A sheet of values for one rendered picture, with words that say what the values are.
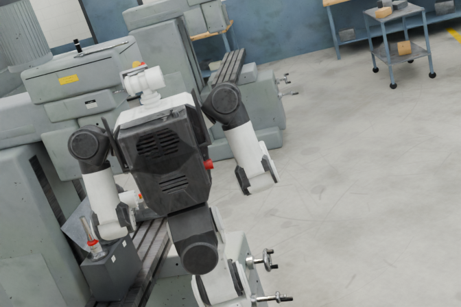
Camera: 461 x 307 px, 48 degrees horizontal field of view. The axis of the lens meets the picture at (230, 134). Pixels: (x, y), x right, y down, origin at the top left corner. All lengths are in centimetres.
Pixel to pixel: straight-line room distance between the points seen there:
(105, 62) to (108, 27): 722
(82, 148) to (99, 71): 74
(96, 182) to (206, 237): 37
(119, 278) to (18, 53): 105
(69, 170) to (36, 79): 45
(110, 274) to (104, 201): 61
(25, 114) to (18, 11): 45
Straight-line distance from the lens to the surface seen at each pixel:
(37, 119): 247
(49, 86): 236
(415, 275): 343
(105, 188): 160
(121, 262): 224
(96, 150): 154
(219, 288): 195
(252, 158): 156
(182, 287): 263
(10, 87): 794
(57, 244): 264
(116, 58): 219
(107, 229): 167
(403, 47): 647
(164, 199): 152
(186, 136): 141
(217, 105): 150
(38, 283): 282
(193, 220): 159
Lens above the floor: 218
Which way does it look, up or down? 21 degrees down
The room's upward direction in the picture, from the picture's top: 17 degrees counter-clockwise
